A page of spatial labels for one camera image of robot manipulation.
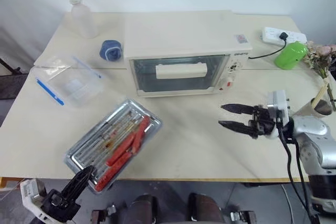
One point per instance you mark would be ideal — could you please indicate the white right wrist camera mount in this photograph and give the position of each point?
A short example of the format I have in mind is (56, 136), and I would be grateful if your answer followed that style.
(278, 102)

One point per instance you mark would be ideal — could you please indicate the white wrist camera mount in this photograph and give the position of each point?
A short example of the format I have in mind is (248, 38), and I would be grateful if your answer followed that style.
(278, 102)
(30, 190)

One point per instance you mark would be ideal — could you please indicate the wooden chopsticks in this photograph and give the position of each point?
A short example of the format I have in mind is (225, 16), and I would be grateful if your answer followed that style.
(321, 93)

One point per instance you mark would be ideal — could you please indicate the red sausage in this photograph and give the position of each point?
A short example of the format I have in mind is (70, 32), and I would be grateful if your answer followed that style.
(122, 148)
(141, 132)
(119, 161)
(106, 178)

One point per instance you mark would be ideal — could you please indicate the dark rounded shape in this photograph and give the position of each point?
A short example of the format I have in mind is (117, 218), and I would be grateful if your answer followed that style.
(206, 208)
(143, 209)

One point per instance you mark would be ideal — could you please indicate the green plastic gadget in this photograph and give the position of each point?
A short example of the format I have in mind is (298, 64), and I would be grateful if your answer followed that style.
(290, 56)

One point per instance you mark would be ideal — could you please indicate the pink dried flower bouquet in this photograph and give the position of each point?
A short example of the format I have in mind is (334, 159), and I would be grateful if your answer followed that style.
(321, 56)

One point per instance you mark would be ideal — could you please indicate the beige cup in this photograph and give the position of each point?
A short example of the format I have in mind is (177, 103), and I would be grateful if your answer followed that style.
(321, 107)

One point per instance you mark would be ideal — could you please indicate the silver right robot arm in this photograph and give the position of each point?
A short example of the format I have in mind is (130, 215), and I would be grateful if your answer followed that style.
(312, 130)

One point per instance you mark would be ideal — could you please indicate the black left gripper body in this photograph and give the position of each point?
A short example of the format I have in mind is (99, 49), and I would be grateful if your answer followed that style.
(60, 205)

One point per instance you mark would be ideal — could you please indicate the silver metal baking tray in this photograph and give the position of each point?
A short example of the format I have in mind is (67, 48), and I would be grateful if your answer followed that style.
(78, 153)

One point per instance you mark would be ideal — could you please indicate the white plastic bottle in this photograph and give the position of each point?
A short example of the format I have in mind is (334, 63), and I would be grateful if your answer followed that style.
(83, 19)

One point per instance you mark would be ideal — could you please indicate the clear container with blue clips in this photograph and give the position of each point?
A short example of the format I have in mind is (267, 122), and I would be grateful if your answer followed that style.
(71, 82)

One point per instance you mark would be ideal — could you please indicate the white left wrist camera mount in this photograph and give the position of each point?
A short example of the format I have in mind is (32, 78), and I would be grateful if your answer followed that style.
(30, 190)

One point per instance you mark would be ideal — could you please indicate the black power plug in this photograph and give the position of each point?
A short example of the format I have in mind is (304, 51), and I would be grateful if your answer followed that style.
(283, 36)

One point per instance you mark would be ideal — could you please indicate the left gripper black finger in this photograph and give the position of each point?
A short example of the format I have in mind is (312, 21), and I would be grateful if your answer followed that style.
(76, 180)
(86, 179)

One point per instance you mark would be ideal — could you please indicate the cream toaster oven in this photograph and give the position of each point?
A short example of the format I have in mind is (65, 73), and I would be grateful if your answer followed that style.
(183, 32)

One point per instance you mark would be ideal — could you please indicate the white power strip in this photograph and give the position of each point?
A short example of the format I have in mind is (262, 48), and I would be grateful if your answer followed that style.
(270, 35)

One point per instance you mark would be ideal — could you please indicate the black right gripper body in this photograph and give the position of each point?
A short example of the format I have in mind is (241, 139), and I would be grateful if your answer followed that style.
(261, 123)

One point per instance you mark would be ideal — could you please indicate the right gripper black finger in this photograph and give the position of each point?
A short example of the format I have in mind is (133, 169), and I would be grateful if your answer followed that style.
(239, 108)
(236, 127)

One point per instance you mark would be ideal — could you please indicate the rolled blue cloth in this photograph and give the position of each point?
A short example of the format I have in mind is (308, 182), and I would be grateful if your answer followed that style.
(111, 50)

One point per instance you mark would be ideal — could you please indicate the black metal frame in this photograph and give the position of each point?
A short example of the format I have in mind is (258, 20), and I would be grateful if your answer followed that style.
(10, 74)

